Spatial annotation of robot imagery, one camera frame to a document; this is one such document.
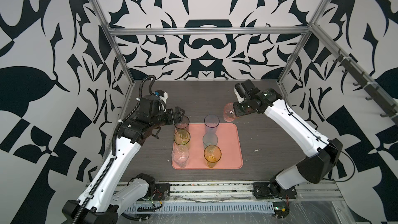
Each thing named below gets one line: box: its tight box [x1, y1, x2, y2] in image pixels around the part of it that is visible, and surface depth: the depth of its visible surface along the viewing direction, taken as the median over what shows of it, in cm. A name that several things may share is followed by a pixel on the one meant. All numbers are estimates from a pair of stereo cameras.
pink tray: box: [171, 122, 244, 170], surface depth 89 cm
